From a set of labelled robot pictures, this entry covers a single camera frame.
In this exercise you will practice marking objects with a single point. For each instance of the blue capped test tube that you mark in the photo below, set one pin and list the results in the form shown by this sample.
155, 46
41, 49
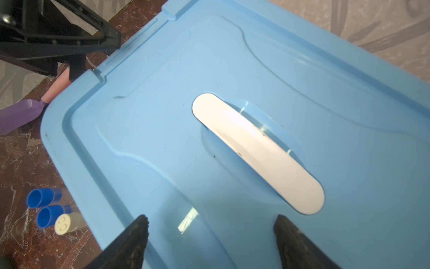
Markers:
43, 197
48, 216

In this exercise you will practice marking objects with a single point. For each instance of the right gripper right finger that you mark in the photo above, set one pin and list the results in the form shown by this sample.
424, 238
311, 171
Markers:
296, 250

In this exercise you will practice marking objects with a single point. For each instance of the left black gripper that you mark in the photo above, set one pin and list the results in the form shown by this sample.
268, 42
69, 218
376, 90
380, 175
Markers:
36, 36

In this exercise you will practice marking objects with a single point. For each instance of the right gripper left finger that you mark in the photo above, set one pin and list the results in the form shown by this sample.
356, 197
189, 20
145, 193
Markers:
127, 250

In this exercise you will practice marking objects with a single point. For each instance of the white capped test tube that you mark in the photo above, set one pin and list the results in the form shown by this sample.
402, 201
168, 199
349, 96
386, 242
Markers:
67, 223

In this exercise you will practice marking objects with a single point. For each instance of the purple scoop pink handle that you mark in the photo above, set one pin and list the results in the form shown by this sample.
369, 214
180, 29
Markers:
25, 111

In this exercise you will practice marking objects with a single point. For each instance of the blue plastic bin lid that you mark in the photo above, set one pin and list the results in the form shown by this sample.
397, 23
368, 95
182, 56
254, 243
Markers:
219, 116

